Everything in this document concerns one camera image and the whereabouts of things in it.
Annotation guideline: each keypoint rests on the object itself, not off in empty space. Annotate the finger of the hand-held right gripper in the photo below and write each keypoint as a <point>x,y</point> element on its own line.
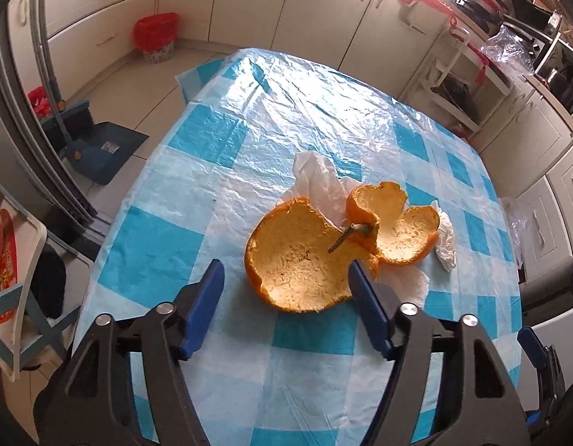
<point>530,346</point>

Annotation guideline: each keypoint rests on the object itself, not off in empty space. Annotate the white appliance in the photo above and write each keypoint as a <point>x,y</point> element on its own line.
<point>565,334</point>

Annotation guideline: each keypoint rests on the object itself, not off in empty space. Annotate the cream base cabinet run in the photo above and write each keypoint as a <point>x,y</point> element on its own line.
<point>268,4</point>

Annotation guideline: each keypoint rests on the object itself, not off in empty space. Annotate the pale plastic chair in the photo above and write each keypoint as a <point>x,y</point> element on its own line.
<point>33,288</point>

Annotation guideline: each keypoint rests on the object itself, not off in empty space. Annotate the black wok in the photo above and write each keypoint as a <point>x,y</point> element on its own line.
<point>458,97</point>

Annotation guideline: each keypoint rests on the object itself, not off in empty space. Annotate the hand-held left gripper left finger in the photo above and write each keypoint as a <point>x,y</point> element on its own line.
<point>203,306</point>

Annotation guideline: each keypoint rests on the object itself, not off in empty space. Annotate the blue dustpan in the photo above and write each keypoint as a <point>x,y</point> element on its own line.
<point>107,148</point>

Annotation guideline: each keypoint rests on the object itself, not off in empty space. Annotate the white rolling rack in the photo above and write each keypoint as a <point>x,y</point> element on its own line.
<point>453,65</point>

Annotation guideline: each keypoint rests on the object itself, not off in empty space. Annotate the clear plastic bags in drawer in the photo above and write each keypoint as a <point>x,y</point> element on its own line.
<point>516,227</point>

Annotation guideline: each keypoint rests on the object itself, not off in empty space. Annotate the red printed packet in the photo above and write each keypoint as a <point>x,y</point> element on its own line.
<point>3,260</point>

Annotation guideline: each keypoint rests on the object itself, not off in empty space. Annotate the crumpled clear plastic bag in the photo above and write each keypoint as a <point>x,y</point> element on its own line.
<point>507,49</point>

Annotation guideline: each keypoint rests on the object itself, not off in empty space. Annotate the orange peel with stem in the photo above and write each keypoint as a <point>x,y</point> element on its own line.
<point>296,260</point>

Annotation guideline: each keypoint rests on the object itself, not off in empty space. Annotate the red-lined trash bin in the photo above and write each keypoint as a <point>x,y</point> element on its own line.
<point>156,35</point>

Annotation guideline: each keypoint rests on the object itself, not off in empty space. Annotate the white cabinet with drawers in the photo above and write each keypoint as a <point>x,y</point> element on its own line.
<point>542,139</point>

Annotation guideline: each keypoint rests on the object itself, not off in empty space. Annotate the black cloth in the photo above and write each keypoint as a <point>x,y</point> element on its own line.
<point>47,283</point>

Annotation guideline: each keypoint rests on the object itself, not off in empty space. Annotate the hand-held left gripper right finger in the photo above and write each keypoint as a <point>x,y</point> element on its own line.
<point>368,306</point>

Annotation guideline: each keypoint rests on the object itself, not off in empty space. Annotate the small red bag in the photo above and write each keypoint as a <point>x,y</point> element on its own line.
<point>40,102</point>

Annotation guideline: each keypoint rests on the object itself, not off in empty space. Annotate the white countertop shelf unit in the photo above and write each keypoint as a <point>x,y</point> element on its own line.
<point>565,79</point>

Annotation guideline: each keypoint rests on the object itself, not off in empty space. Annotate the black gas stove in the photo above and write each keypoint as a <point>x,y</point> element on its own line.
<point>530,32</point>

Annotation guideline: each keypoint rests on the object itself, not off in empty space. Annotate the blue checkered plastic tablecloth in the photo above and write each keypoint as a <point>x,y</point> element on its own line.
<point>268,125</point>

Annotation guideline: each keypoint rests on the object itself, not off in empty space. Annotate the red plastic bag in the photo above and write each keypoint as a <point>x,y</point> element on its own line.
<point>426,0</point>

